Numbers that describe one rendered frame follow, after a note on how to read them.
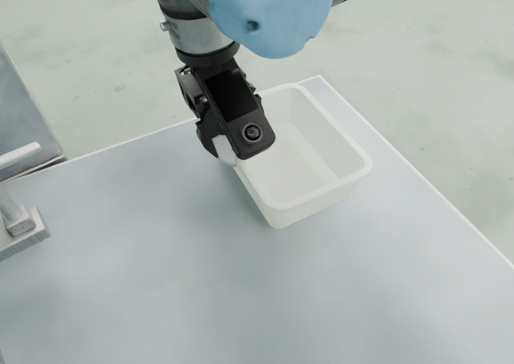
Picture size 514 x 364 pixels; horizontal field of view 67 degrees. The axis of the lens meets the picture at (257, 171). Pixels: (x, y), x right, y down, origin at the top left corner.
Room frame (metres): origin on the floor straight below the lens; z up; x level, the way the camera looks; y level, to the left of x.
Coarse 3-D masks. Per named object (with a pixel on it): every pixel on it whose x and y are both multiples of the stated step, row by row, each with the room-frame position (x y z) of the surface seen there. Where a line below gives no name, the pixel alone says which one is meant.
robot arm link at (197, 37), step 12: (168, 24) 0.35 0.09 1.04; (180, 24) 0.34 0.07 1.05; (192, 24) 0.34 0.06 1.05; (204, 24) 0.34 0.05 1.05; (180, 36) 0.34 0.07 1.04; (192, 36) 0.34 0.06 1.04; (204, 36) 0.34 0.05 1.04; (216, 36) 0.34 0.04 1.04; (180, 48) 0.35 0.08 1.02; (192, 48) 0.34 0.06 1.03; (204, 48) 0.34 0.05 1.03; (216, 48) 0.34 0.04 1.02
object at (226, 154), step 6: (216, 138) 0.35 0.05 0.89; (222, 138) 0.35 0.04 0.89; (216, 144) 0.35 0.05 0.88; (222, 144) 0.35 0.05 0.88; (228, 144) 0.36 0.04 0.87; (216, 150) 0.35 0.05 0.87; (222, 150) 0.35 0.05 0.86; (228, 150) 0.36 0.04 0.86; (222, 156) 0.35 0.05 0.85; (228, 156) 0.36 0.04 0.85; (234, 156) 0.36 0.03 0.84; (228, 162) 0.36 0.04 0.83; (234, 162) 0.36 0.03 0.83
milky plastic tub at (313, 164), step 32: (288, 96) 0.52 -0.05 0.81; (288, 128) 0.50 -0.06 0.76; (320, 128) 0.45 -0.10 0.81; (256, 160) 0.42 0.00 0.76; (288, 160) 0.42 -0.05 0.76; (320, 160) 0.42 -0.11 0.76; (352, 160) 0.38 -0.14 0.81; (256, 192) 0.30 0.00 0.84; (288, 192) 0.36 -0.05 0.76; (320, 192) 0.30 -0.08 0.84; (352, 192) 0.35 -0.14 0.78; (288, 224) 0.30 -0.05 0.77
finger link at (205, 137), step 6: (198, 126) 0.34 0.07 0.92; (204, 126) 0.34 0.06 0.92; (198, 132) 0.34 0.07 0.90; (204, 132) 0.34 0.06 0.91; (210, 132) 0.35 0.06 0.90; (204, 138) 0.34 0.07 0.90; (210, 138) 0.35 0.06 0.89; (204, 144) 0.34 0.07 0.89; (210, 144) 0.34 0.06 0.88; (210, 150) 0.34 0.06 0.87; (216, 156) 0.35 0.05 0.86
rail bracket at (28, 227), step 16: (32, 144) 0.27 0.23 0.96; (0, 160) 0.25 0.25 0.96; (16, 160) 0.26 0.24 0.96; (0, 192) 0.24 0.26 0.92; (0, 208) 0.23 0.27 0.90; (16, 208) 0.24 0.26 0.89; (32, 208) 0.26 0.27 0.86; (0, 224) 0.24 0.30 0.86; (16, 224) 0.23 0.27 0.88; (32, 224) 0.24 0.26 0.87; (0, 240) 0.22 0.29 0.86; (16, 240) 0.22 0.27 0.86; (32, 240) 0.22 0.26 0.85; (0, 256) 0.20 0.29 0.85
